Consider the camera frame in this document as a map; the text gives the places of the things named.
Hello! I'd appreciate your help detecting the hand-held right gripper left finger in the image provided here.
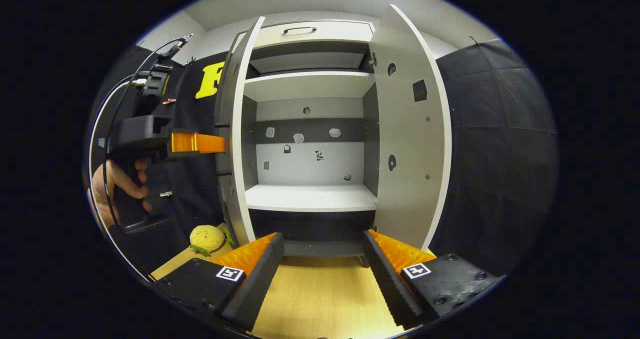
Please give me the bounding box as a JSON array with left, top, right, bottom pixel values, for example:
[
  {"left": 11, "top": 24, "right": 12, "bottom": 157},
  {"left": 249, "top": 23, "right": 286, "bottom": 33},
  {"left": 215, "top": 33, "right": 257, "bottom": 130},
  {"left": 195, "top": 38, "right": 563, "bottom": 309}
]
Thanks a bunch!
[{"left": 150, "top": 232, "right": 286, "bottom": 332}]

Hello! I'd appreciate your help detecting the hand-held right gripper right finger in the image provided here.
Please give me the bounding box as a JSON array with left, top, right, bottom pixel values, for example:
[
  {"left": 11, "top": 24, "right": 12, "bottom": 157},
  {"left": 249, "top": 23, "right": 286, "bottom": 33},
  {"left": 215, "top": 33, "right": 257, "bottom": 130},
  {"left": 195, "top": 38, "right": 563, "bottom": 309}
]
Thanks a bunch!
[{"left": 362, "top": 229, "right": 501, "bottom": 330}]

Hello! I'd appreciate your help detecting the grey cabinet door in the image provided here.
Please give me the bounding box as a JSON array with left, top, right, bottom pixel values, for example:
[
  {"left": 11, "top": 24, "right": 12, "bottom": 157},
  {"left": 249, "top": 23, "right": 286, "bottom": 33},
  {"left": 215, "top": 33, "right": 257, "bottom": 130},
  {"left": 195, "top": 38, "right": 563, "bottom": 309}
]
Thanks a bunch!
[
  {"left": 214, "top": 16, "right": 266, "bottom": 247},
  {"left": 369, "top": 4, "right": 453, "bottom": 252}
]

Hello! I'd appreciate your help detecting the grey double-door shoe cabinet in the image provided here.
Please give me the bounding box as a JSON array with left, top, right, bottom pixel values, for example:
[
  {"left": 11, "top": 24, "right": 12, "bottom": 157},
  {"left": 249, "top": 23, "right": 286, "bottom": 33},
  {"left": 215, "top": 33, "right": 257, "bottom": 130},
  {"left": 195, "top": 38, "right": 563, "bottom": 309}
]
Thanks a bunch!
[{"left": 214, "top": 4, "right": 453, "bottom": 260}]

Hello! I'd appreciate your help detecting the white cabinet shelf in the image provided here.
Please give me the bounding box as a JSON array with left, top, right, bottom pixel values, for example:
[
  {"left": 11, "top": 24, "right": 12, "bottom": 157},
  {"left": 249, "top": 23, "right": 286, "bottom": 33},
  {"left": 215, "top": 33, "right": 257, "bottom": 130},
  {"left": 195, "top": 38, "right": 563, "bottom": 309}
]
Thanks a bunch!
[
  {"left": 244, "top": 71, "right": 376, "bottom": 103},
  {"left": 245, "top": 184, "right": 379, "bottom": 213}
]

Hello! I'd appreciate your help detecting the grey cabinet drawer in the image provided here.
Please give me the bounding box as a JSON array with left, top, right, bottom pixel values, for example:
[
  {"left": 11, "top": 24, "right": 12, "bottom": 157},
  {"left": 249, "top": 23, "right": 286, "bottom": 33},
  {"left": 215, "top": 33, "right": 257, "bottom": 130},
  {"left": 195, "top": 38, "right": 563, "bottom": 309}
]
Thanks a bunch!
[{"left": 245, "top": 20, "right": 376, "bottom": 45}]

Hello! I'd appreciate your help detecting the yellow plush toy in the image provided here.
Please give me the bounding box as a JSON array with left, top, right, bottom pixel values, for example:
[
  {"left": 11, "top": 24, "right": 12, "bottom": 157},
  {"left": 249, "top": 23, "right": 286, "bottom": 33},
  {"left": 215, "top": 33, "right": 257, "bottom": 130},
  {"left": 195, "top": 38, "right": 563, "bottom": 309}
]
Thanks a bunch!
[{"left": 189, "top": 224, "right": 226, "bottom": 256}]

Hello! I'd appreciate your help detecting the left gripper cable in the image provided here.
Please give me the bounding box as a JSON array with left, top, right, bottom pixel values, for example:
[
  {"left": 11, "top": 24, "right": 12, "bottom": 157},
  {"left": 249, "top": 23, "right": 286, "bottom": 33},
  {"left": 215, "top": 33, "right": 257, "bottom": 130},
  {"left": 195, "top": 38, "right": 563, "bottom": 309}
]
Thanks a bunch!
[{"left": 87, "top": 34, "right": 194, "bottom": 281}]

